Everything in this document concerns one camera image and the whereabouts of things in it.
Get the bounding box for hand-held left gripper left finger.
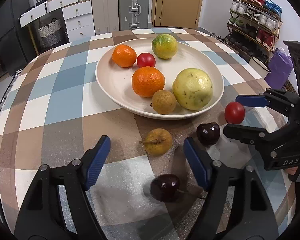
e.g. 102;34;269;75
14;135;112;240

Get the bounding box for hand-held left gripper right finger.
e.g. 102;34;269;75
183;137;279;240

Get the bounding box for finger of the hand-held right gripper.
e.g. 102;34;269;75
235;88;300;120
223;124;290;153

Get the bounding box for red cherry tomato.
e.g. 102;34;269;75
136;52;156;68
224;101;245;125

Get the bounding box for dark stemless cherry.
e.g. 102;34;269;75
196;122;221;147

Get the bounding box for dark cherry with stem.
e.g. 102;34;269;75
149;174;207;203

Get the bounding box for brown longan with stem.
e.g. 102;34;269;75
139;128;173;156

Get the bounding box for yellow-green guava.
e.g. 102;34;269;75
172;68;214;110

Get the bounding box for brown stemless longan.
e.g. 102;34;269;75
151;89;177;115

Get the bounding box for cream round plate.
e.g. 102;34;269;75
95;38;225;120

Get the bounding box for large orange mandarin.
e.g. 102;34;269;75
132;66;165;98

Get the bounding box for green-yellow orange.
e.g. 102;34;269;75
151;34;178;59

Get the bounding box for small orange mandarin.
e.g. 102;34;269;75
112;44;137;68

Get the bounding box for white bucket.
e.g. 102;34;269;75
249;55;270;79

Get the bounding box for purple bag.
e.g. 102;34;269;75
264;47;294;90

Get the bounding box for pair of floor shoes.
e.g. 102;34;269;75
207;31;225;42

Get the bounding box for wooden shoe rack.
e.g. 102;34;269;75
224;0;283;64

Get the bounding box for rows of shoes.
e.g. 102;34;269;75
225;0;282;53

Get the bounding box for patterned rug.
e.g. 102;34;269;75
0;67;25;140

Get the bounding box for wooden door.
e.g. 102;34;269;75
151;0;206;29

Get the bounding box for wicker basket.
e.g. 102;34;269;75
37;19;65;48

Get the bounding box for white drawer cabinet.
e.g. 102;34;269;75
62;2;95;42

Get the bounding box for dark grey fridge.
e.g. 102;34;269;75
0;0;39;80

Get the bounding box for silver suitcase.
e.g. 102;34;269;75
118;0;150;31

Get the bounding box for beige suitcase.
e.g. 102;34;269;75
90;0;120;35

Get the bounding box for white desk with drawers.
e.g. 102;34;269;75
19;0;90;28

